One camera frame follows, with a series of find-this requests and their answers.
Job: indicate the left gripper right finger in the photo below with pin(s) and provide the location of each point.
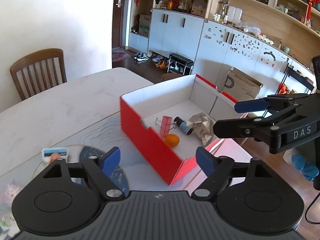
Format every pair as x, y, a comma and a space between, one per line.
217, 170

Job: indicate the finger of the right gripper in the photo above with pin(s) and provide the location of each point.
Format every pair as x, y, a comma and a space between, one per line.
265, 104
257, 127

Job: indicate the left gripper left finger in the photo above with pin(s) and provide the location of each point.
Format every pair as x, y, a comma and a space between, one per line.
98, 170

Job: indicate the silver foil snack packet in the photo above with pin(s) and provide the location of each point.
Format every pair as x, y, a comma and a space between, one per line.
203, 128

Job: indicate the small blue dropper bottle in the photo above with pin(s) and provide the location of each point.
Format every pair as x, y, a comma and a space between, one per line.
182, 125

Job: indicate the orange tangerine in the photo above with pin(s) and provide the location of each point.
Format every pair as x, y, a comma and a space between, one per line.
172, 140

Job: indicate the red cardboard box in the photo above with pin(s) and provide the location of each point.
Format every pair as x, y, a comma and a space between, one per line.
183, 97

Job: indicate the pink binder clip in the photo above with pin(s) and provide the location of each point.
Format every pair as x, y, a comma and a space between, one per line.
165, 124

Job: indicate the blue gloved hand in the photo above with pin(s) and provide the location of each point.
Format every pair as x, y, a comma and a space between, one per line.
307, 169

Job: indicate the cardboard box on floor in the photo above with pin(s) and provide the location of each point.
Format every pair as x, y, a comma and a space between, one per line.
241, 86

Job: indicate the white blue sachet packet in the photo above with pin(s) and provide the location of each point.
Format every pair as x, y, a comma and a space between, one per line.
50, 154

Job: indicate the black shoe rack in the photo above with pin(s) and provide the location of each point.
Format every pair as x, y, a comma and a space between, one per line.
179, 64

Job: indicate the pink patterned wipes pack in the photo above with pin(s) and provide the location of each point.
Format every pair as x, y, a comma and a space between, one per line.
9, 193

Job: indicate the wooden dining chair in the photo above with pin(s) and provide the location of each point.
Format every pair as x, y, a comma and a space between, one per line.
38, 71

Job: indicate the brown entrance door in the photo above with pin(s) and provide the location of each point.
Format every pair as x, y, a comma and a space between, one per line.
120, 8

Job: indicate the grey wall cabinet unit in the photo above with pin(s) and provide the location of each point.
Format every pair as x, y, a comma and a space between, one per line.
272, 41

